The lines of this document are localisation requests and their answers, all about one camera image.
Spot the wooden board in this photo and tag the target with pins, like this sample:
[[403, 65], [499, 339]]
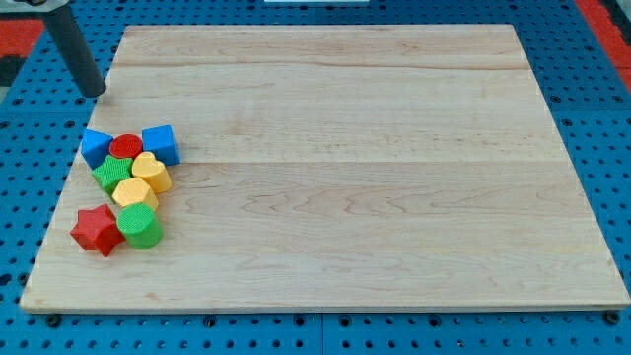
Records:
[[337, 169]]

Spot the blue triangle block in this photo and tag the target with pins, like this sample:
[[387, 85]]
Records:
[[95, 147]]

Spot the blue cube block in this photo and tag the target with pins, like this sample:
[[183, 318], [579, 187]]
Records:
[[160, 140]]

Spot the yellow heart block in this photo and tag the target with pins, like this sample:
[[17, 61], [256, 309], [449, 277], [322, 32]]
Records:
[[147, 167]]

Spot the green cylinder block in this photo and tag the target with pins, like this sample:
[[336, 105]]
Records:
[[140, 226]]

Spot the yellow hexagon block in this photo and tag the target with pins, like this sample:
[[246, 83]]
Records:
[[135, 190]]

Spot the red cylinder block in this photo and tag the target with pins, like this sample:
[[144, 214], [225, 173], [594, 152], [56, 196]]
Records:
[[126, 146]]

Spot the green star block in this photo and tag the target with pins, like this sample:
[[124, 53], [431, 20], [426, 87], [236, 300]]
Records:
[[111, 172]]

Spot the red star block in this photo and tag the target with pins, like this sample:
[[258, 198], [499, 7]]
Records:
[[96, 229]]

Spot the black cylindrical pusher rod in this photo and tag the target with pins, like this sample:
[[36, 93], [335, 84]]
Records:
[[73, 48]]

